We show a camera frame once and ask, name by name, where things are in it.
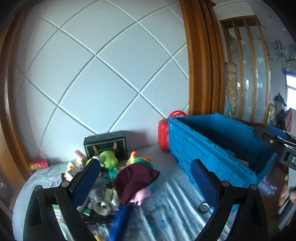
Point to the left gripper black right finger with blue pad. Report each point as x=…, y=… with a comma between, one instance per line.
x=250, y=222

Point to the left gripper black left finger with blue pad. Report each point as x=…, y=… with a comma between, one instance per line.
x=40, y=221

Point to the maroon cloth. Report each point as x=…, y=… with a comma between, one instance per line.
x=133, y=178

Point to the blue plastic crate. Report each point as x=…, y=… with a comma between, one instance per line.
x=225, y=146

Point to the red chips can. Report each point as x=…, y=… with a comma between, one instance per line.
x=39, y=164

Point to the round mirror bowl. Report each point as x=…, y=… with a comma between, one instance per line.
x=103, y=207

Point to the blue bristle brush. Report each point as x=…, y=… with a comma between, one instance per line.
x=120, y=222

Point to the green horned plush toy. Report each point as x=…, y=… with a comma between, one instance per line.
x=103, y=152

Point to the pink pig plush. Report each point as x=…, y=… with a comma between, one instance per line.
x=140, y=196

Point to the black gift box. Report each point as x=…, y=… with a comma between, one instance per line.
x=104, y=142

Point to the wooden partition screen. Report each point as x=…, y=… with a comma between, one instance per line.
x=247, y=56

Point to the green yellow duck plush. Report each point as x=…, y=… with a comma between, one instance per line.
x=135, y=159

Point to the red toy suitcase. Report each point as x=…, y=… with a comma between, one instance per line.
x=163, y=138

